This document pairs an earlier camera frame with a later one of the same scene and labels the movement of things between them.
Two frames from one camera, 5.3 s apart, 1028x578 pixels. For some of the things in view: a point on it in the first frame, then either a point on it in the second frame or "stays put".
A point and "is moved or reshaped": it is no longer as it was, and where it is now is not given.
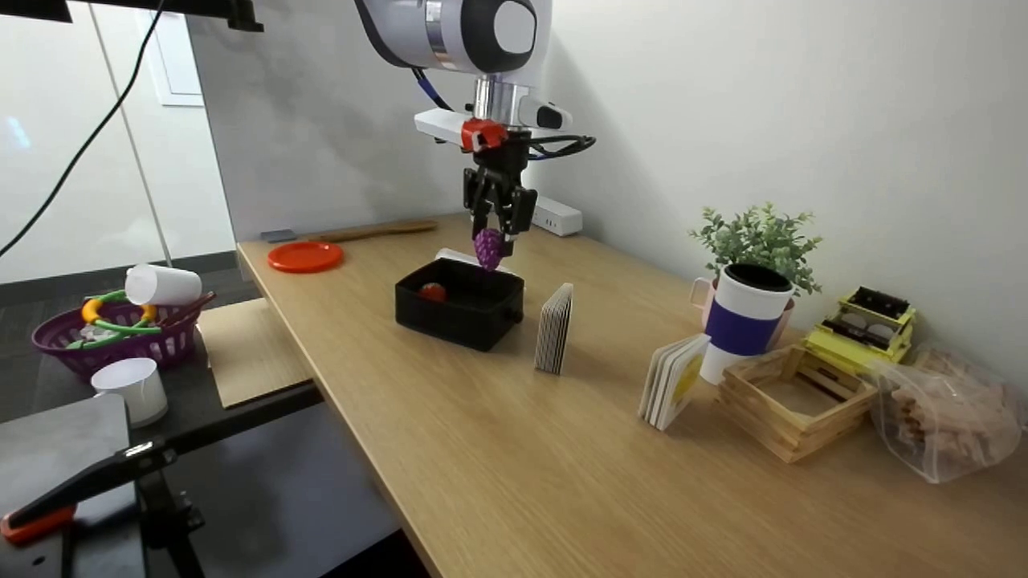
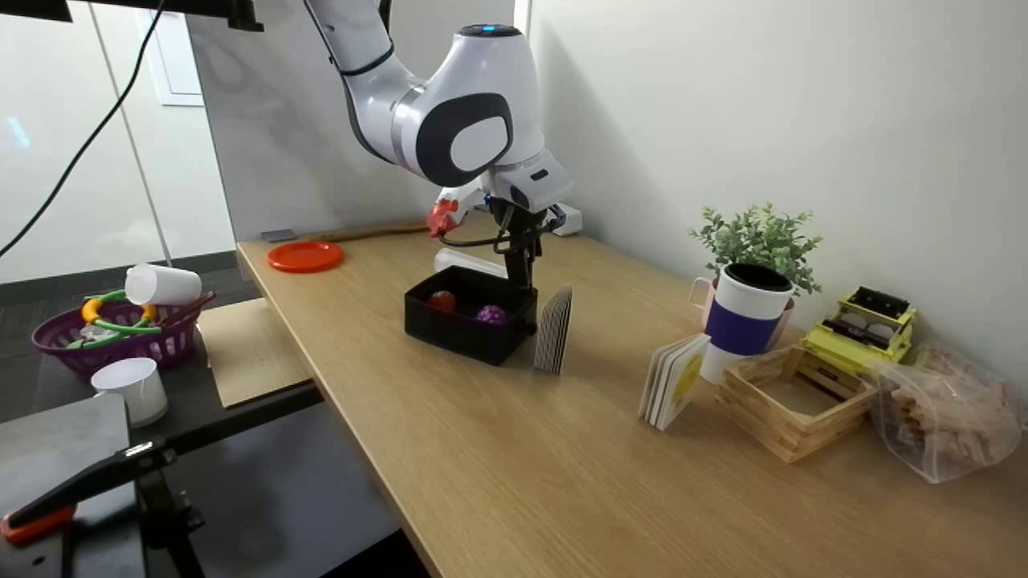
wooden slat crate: [796, 406] stays put
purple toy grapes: [490, 243] -> [493, 315]
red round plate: [306, 258] stays put
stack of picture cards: [669, 380] stays put
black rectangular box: [461, 300] is moved or reshaped
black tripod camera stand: [163, 513] stays put
